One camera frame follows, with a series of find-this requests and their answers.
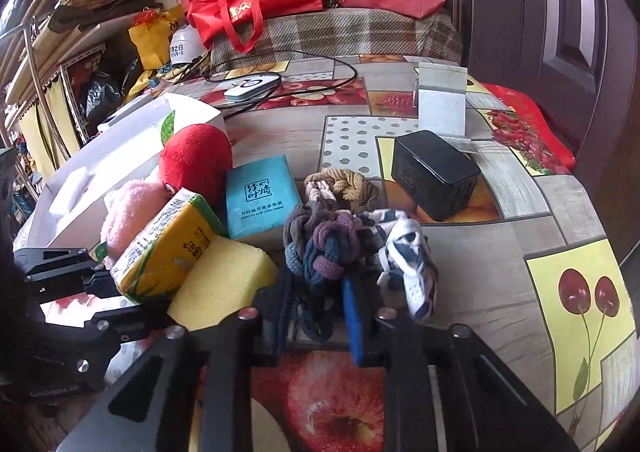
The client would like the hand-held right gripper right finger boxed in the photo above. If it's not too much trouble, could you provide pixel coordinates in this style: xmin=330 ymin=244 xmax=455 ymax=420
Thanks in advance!
xmin=341 ymin=277 xmax=576 ymax=452

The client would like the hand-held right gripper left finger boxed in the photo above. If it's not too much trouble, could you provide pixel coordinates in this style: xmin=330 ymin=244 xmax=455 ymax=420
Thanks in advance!
xmin=70 ymin=277 xmax=296 ymax=452

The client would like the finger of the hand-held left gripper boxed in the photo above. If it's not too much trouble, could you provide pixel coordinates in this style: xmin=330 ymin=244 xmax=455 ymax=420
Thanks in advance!
xmin=14 ymin=246 xmax=119 ymax=298
xmin=42 ymin=299 xmax=176 ymax=348

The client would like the yellow sponge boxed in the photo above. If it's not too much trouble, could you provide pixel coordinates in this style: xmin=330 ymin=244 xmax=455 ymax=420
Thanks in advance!
xmin=167 ymin=235 xmax=278 ymax=330

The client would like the blue purple braided scrunchie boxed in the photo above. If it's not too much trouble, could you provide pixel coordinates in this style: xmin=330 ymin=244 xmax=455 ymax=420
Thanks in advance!
xmin=299 ymin=209 xmax=362 ymax=340

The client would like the yellow tissue pack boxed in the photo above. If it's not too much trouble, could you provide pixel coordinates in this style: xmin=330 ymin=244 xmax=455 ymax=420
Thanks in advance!
xmin=110 ymin=187 xmax=228 ymax=305

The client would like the black white patterned scrunchie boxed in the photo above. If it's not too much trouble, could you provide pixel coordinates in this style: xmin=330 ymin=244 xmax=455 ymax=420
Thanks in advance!
xmin=357 ymin=209 xmax=439 ymax=323

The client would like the pale pink plush toy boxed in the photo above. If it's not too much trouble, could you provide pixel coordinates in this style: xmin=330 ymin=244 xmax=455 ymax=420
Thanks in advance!
xmin=100 ymin=179 xmax=168 ymax=260

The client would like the white cardboard box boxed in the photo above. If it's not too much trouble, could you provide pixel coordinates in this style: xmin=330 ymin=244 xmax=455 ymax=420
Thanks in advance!
xmin=15 ymin=92 xmax=231 ymax=258

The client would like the red plush apple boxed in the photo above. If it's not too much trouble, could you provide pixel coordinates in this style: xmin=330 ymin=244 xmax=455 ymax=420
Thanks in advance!
xmin=159 ymin=123 xmax=235 ymax=208

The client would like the teal tissue pack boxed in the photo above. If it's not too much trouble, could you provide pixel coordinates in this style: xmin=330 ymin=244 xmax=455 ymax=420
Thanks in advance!
xmin=225 ymin=155 xmax=303 ymax=240

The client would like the yellow curtain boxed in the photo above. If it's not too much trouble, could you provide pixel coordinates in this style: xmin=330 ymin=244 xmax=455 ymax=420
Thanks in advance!
xmin=17 ymin=77 xmax=83 ymax=168

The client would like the pale pink braided scrunchie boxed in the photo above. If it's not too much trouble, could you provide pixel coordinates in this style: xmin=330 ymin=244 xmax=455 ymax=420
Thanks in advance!
xmin=305 ymin=179 xmax=342 ymax=206

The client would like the metal shelf rack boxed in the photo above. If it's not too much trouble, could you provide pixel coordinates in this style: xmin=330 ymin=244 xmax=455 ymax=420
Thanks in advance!
xmin=0 ymin=0 xmax=166 ymax=163

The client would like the black plastic bag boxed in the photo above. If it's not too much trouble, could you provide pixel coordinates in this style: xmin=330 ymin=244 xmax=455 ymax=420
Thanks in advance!
xmin=85 ymin=60 xmax=141 ymax=120

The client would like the yellow cloth pile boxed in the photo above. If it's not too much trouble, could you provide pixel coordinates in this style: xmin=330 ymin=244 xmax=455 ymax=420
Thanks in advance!
xmin=122 ymin=63 xmax=173 ymax=94

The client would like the white small carton box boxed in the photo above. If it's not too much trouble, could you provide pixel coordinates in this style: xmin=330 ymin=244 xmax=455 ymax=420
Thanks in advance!
xmin=415 ymin=61 xmax=470 ymax=138

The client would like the yellow bag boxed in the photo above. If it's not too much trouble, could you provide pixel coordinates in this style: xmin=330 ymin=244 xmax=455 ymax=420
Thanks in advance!
xmin=128 ymin=5 xmax=187 ymax=70

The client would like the white helmet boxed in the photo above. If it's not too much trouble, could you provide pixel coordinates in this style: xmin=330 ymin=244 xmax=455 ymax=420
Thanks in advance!
xmin=169 ymin=25 xmax=208 ymax=68

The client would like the brown paper stack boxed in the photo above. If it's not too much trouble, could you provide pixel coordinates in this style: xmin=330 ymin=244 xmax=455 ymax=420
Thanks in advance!
xmin=47 ymin=0 xmax=151 ymax=33

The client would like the red printed cloth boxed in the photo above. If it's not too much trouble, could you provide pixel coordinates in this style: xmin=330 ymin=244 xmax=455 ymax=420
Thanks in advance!
xmin=482 ymin=82 xmax=576 ymax=175

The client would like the plaid blanket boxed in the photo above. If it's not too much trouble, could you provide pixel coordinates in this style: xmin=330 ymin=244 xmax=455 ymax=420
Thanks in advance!
xmin=210 ymin=7 xmax=463 ymax=73

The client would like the dark wooden door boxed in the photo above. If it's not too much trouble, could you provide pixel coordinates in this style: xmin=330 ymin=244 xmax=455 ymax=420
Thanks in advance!
xmin=450 ymin=0 xmax=640 ymax=263

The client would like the white wireless charger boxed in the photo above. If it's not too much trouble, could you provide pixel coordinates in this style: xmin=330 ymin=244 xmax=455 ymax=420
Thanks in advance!
xmin=223 ymin=72 xmax=282 ymax=102

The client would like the black cable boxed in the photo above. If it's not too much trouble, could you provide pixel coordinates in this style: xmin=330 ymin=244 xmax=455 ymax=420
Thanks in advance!
xmin=202 ymin=51 xmax=359 ymax=108

